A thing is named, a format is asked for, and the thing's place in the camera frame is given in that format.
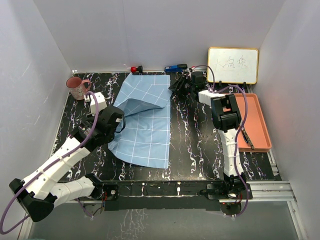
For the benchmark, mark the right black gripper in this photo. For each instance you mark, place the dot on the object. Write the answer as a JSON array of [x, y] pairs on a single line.
[[177, 87]]

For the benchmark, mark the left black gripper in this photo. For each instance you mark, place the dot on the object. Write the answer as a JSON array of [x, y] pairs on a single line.
[[92, 119]]

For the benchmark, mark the blue checked tablecloth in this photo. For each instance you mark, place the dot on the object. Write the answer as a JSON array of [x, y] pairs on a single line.
[[144, 138]]

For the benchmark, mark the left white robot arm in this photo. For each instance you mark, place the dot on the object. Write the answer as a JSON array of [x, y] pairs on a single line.
[[68, 155]]

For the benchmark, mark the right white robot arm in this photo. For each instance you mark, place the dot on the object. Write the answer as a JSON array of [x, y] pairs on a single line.
[[227, 120]]

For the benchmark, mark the blue marker pen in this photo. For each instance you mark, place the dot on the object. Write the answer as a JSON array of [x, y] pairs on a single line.
[[176, 68]]

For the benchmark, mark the red capped marker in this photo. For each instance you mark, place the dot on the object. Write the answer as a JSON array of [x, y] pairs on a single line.
[[138, 69]]

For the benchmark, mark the pink floral mug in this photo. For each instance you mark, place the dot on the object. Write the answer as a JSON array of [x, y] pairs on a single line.
[[78, 87]]

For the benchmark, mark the small framed whiteboard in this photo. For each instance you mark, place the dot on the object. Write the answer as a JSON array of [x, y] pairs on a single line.
[[232, 65]]

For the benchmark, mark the blue patterned knife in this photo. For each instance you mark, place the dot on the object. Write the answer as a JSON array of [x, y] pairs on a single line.
[[247, 138]]

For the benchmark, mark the orange plastic tray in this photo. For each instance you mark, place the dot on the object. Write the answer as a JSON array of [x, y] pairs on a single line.
[[255, 128]]

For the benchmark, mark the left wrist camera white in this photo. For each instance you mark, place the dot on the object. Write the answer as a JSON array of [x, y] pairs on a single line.
[[97, 104]]

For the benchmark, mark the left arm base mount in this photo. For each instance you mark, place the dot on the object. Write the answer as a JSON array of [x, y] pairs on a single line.
[[103, 191]]

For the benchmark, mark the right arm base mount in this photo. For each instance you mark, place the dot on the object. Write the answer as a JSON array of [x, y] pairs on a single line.
[[221, 191]]

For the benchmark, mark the aluminium frame rail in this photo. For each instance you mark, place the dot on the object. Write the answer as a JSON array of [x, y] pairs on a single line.
[[160, 193]]

